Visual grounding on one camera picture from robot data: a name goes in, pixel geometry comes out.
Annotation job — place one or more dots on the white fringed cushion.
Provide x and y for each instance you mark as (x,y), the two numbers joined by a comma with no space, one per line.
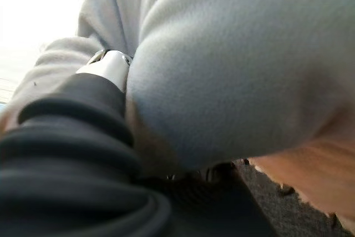
(227,67)

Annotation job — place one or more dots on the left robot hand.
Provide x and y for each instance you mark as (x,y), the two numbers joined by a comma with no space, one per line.
(69,165)

